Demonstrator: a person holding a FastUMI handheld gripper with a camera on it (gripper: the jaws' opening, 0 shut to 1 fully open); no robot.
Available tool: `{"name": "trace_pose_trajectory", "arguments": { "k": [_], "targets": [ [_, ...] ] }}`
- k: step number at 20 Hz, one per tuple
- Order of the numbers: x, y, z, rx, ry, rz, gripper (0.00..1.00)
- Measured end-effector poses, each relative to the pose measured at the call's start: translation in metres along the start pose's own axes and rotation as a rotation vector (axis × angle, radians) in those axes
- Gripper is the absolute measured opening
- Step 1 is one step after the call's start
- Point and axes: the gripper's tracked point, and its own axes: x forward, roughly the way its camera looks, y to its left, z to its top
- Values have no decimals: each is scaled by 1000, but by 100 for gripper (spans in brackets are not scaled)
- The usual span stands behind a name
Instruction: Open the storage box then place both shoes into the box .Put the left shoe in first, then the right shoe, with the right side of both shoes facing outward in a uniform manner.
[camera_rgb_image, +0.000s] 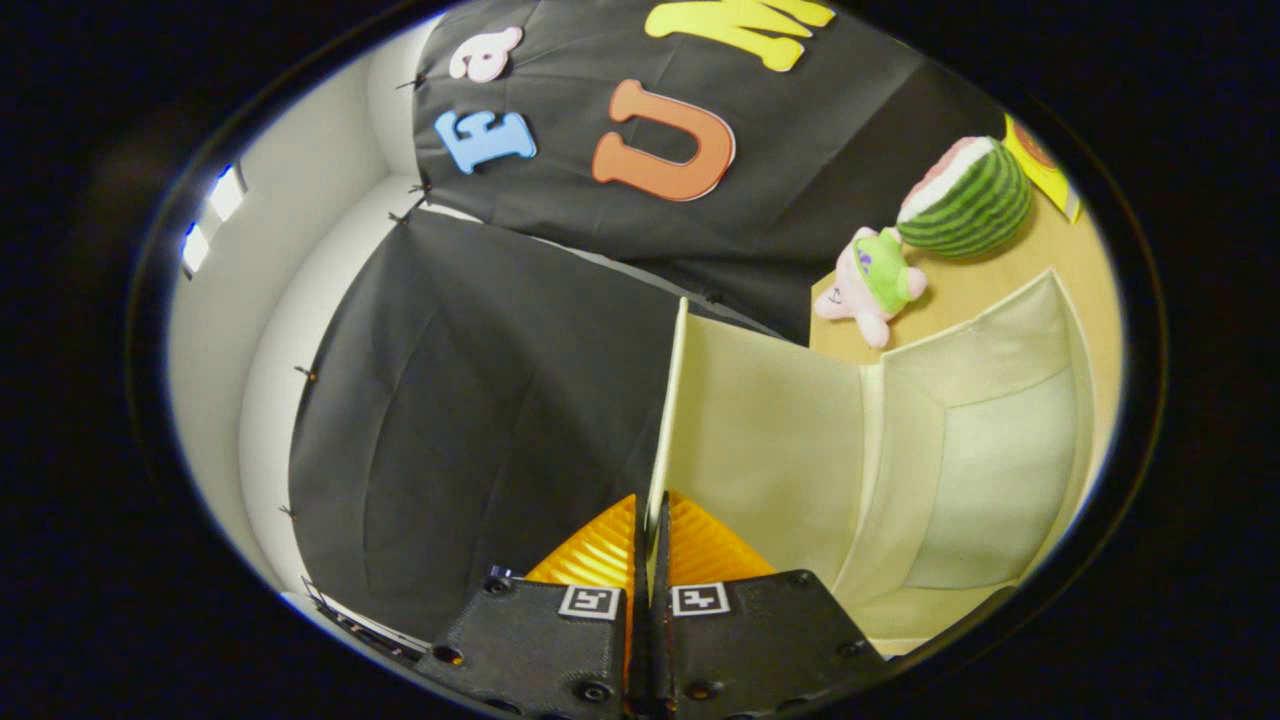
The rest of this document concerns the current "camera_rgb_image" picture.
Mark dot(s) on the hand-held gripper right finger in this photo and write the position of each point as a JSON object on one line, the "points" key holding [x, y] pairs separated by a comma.
{"points": [[760, 640]]}

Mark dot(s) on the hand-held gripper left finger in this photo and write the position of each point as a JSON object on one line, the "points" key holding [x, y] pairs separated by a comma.
{"points": [[530, 640]]}

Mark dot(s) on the cream fabric storage box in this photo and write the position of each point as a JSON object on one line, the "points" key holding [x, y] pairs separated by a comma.
{"points": [[780, 450]]}

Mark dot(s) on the black backdrop cloth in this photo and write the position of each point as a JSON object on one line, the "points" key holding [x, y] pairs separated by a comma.
{"points": [[480, 400]]}

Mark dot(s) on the pink plush toy green hat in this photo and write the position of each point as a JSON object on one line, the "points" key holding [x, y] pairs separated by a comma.
{"points": [[880, 280]]}

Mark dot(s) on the watermelon slice plush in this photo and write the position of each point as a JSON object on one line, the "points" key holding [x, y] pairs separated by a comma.
{"points": [[970, 205]]}

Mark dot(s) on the long ceiling light panel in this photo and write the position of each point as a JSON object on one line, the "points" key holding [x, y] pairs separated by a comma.
{"points": [[225, 192]]}

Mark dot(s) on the yellow book red circle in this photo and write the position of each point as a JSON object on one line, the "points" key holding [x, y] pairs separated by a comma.
{"points": [[1045, 170]]}

